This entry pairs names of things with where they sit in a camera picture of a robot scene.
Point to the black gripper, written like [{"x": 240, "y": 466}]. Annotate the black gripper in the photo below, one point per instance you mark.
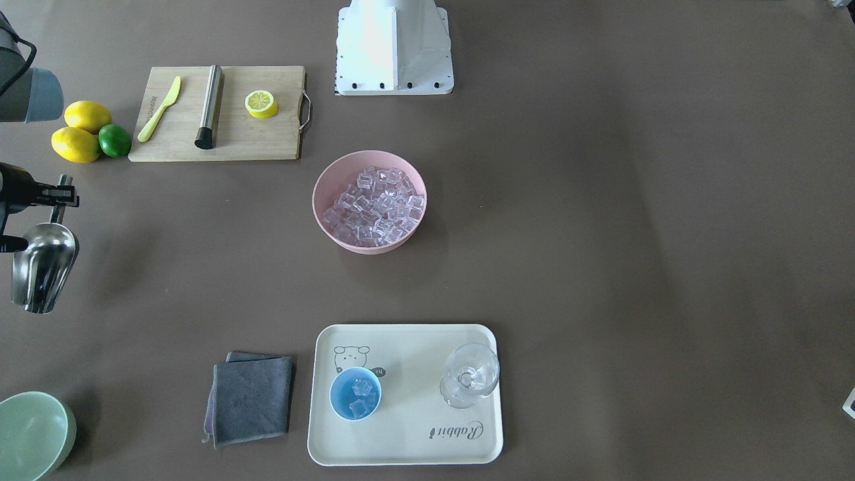
[{"x": 18, "y": 190}]

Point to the pink bowl with ice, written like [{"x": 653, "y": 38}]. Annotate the pink bowl with ice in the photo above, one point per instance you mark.
[{"x": 369, "y": 202}]

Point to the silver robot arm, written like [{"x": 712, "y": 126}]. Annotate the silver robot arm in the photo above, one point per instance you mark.
[{"x": 28, "y": 94}]

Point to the light blue cup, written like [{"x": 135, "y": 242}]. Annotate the light blue cup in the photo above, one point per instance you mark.
[{"x": 340, "y": 393}]

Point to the ice cube in cup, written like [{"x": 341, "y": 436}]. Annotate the ice cube in cup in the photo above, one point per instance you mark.
[
  {"x": 363, "y": 387},
  {"x": 361, "y": 408}
]

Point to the green lime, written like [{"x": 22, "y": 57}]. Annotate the green lime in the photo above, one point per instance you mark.
[{"x": 114, "y": 141}]

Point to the yellow plastic knife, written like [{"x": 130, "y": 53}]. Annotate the yellow plastic knife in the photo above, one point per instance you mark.
[{"x": 169, "y": 100}]

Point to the mint green bowl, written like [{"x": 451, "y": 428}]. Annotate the mint green bowl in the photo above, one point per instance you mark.
[{"x": 37, "y": 434}]

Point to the half lemon slice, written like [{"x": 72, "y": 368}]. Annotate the half lemon slice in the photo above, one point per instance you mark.
[{"x": 261, "y": 104}]

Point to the wooden cutting board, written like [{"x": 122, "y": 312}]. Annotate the wooden cutting board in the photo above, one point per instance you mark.
[{"x": 237, "y": 135}]

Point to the dark grey folded cloth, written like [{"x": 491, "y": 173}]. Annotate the dark grey folded cloth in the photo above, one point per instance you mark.
[{"x": 250, "y": 398}]

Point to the cream serving tray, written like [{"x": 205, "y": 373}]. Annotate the cream serving tray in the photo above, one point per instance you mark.
[{"x": 413, "y": 425}]

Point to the clear wine glass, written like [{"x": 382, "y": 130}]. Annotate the clear wine glass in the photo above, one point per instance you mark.
[{"x": 472, "y": 373}]

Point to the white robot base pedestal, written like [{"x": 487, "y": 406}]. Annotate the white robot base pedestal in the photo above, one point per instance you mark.
[{"x": 393, "y": 48}]

